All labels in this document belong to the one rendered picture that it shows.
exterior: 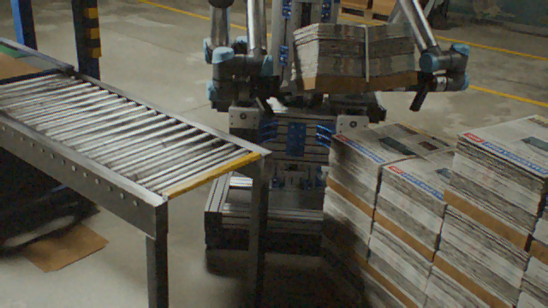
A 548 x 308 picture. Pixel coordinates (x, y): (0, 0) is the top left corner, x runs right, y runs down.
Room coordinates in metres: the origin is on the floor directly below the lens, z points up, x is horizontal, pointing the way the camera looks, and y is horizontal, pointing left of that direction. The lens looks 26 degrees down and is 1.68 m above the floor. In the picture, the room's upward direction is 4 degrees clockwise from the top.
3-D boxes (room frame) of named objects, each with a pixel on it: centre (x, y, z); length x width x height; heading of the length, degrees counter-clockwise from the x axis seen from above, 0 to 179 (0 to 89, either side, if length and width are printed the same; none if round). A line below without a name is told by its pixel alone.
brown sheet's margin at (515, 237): (1.48, -0.75, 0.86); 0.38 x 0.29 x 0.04; 123
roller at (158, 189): (1.69, 0.25, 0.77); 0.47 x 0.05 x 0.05; 142
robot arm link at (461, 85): (2.20, -0.70, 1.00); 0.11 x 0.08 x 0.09; 107
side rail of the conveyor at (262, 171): (2.24, 0.56, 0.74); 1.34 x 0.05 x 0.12; 52
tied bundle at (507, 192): (1.48, -0.76, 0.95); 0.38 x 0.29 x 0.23; 123
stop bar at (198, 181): (1.63, 0.20, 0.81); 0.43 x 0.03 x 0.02; 142
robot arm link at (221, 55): (1.93, 0.20, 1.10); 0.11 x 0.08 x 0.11; 98
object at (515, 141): (1.47, -0.74, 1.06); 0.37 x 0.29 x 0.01; 123
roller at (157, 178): (1.73, 0.31, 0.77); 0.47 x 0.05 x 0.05; 142
